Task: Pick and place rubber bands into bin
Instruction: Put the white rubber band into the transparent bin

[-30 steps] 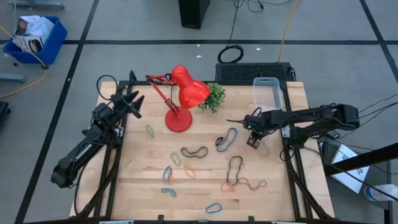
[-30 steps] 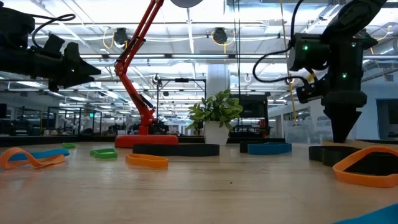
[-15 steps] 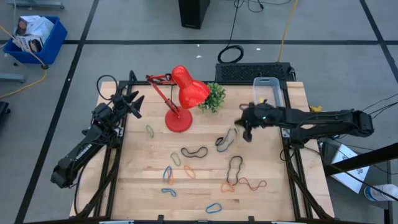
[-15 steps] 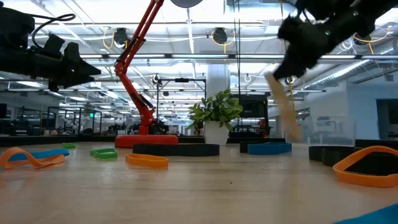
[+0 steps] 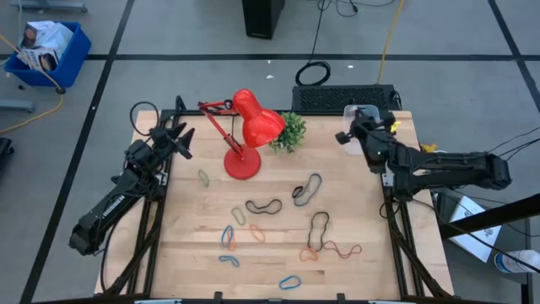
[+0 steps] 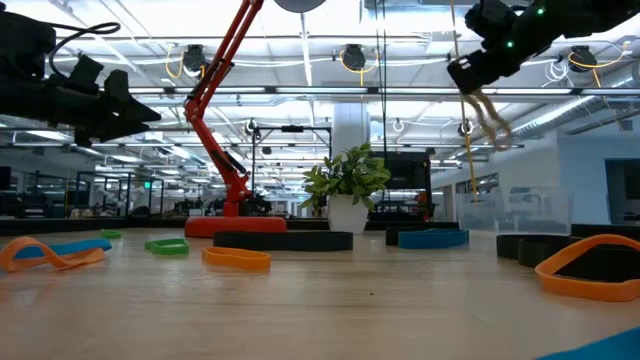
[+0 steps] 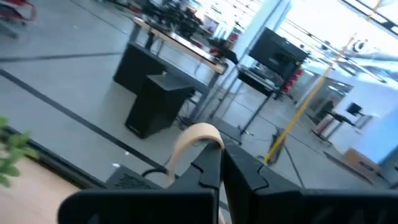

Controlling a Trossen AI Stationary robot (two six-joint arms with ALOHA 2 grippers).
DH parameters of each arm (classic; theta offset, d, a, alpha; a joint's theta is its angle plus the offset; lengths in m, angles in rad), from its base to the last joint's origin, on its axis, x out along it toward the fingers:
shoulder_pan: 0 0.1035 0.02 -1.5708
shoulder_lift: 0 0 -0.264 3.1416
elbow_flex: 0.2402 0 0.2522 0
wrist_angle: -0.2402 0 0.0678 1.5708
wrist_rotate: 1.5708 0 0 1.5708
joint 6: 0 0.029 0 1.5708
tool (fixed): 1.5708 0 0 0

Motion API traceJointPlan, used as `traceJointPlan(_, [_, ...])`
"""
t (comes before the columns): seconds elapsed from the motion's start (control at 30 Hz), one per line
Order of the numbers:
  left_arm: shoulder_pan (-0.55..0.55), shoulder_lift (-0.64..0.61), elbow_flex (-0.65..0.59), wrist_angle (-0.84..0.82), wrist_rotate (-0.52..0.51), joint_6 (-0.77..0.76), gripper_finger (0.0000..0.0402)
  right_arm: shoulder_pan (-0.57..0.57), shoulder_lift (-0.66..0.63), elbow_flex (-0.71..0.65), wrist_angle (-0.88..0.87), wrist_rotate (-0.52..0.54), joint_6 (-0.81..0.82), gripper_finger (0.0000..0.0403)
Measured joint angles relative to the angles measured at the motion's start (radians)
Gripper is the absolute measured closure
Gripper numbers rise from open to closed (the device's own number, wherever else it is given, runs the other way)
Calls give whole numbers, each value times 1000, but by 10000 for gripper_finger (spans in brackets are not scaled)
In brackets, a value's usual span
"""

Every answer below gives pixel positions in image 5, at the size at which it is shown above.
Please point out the green rubber band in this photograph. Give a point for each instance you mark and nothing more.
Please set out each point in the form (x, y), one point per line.
(206, 185)
(242, 222)

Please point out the dark red rubber band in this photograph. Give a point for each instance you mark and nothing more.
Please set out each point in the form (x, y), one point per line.
(359, 250)

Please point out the grey cart base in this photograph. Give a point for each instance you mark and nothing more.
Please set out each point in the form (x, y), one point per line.
(46, 5)

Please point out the small black rubber band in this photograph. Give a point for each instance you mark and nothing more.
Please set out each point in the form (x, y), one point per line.
(294, 193)

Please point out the black computer tower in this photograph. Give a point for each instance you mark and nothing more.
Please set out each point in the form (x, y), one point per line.
(262, 17)

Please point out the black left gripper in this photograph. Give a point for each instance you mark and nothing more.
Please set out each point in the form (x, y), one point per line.
(162, 140)

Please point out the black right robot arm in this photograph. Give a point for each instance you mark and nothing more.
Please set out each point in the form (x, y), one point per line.
(455, 166)

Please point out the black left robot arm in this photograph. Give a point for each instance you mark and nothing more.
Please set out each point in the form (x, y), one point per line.
(105, 215)

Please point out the blue rubber band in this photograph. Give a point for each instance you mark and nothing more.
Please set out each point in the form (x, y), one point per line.
(223, 237)
(220, 258)
(280, 285)

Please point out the blue plastic floor bin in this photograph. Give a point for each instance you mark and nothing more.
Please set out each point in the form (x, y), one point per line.
(71, 63)

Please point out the green potted plant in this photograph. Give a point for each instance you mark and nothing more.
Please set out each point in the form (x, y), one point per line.
(291, 131)

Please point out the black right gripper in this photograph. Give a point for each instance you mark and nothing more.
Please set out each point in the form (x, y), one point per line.
(374, 145)

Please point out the small yellow clip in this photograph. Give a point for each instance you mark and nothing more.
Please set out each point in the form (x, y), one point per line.
(428, 148)
(395, 126)

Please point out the large thin black rubber band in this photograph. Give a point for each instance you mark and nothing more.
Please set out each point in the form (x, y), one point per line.
(320, 213)

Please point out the red desk lamp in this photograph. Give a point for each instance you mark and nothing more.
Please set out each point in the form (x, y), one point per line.
(257, 122)

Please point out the black metal table frame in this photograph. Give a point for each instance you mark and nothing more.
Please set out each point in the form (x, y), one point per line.
(147, 270)

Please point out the large blue-grey rubber band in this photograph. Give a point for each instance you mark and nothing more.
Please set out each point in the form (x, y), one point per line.
(314, 174)

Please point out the wide black rubber band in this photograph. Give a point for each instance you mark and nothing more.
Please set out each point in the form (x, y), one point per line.
(247, 206)

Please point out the clear plastic bin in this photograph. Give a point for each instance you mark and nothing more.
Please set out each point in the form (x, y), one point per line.
(348, 112)

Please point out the white plastic container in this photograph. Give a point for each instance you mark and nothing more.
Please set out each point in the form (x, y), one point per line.
(512, 262)

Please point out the orange rubber band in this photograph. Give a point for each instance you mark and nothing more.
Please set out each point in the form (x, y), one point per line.
(301, 254)
(233, 246)
(262, 240)

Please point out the black metal beam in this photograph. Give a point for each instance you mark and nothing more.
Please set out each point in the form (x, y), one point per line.
(489, 217)

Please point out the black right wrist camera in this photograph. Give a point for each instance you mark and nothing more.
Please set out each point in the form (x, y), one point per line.
(343, 138)

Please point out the white printed paper box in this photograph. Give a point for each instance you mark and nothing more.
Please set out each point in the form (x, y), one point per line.
(472, 228)

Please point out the white cardboard box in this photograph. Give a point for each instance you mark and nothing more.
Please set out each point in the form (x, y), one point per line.
(50, 40)

